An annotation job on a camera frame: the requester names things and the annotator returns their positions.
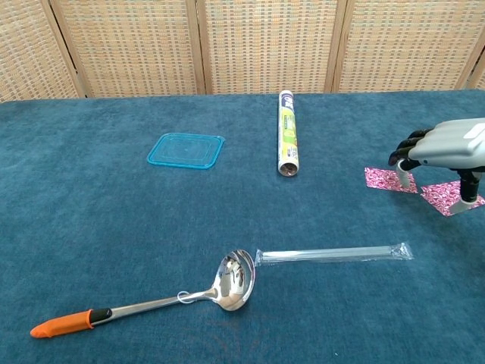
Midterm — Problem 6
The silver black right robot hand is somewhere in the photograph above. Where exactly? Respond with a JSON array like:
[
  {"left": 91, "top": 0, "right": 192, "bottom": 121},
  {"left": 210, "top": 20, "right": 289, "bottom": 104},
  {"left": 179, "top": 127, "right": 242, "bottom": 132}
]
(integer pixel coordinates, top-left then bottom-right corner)
[{"left": 388, "top": 117, "right": 485, "bottom": 215}]

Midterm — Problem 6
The pink patterned wrapper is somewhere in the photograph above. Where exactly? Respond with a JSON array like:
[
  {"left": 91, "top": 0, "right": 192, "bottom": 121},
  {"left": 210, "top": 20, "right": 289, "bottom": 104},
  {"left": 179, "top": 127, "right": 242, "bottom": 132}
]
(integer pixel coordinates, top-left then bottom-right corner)
[
  {"left": 364, "top": 167, "right": 418, "bottom": 194},
  {"left": 420, "top": 180, "right": 485, "bottom": 218}
]

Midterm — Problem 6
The woven bamboo screen panel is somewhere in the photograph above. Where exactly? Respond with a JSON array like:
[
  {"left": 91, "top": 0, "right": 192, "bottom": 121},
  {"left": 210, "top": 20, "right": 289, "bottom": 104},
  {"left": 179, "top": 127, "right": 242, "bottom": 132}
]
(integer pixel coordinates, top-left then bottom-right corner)
[
  {"left": 48, "top": 0, "right": 208, "bottom": 99},
  {"left": 324, "top": 0, "right": 485, "bottom": 94},
  {"left": 195, "top": 0, "right": 348, "bottom": 96},
  {"left": 466, "top": 56, "right": 485, "bottom": 91},
  {"left": 0, "top": 0, "right": 86, "bottom": 102}
]

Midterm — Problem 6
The clear wrapped straw pack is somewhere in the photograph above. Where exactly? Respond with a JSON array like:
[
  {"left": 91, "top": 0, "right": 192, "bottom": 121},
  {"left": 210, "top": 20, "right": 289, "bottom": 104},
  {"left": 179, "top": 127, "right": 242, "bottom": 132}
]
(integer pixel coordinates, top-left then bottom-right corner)
[{"left": 255, "top": 241, "right": 415, "bottom": 268}]

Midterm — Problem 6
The cling film roll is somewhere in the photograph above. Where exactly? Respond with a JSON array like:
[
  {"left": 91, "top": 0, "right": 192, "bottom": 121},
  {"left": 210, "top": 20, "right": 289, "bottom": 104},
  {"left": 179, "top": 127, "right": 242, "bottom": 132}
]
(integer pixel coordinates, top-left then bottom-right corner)
[{"left": 277, "top": 89, "right": 300, "bottom": 178}]

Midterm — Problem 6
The blue transparent plastic lid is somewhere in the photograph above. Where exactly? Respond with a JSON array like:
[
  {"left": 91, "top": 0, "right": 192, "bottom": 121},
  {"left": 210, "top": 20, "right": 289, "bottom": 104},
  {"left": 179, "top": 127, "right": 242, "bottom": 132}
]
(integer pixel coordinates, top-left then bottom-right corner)
[{"left": 146, "top": 132, "right": 226, "bottom": 171}]

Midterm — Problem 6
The blue felt table cover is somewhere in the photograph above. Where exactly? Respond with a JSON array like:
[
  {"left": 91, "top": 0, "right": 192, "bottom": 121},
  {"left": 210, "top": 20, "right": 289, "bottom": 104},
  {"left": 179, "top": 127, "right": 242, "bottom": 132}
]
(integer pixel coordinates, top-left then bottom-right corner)
[{"left": 0, "top": 89, "right": 485, "bottom": 364}]

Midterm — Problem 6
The steel ladle orange handle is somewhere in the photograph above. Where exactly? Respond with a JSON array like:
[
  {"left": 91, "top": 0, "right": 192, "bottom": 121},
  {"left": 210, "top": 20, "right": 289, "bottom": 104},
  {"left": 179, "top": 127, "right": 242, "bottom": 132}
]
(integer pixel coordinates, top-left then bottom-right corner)
[{"left": 30, "top": 249, "right": 256, "bottom": 339}]

